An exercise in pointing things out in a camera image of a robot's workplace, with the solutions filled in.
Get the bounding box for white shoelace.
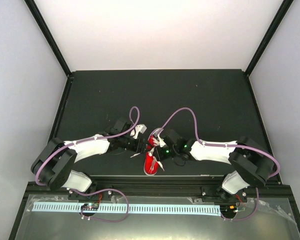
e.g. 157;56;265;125
130;128;164;176

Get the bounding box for red canvas sneaker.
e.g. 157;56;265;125
143;134;164;176

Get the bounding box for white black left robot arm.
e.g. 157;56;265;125
30;118;147;200

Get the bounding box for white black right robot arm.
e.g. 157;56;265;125
148;129;279;202

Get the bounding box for left controller circuit board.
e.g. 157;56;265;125
80;203;99;211

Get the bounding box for controller circuit board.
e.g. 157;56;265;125
80;203;99;211
222;205;243;213

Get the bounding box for right controller circuit board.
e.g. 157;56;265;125
222;205;243;213

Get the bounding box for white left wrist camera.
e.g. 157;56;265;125
130;124;147;139

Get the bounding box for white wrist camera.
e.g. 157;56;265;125
130;124;147;139
149;128;167;148

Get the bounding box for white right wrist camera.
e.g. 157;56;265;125
149;128;167;148

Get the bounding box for black front mounting rail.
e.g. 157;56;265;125
25;176;294;205

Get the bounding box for white slotted cable duct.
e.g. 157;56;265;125
32;202;221;217

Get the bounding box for black frame rail right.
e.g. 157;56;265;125
243;72;300;240

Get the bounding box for black frame rail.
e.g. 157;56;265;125
8;72;74;240
243;72;300;240

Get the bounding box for black aluminium frame post left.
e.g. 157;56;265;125
24;0;72;77

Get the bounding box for black aluminium frame post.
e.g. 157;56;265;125
24;0;72;77
245;0;294;77

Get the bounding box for black frame rail left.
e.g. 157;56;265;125
8;72;74;240

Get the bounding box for black aluminium frame post right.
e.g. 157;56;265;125
245;0;294;77

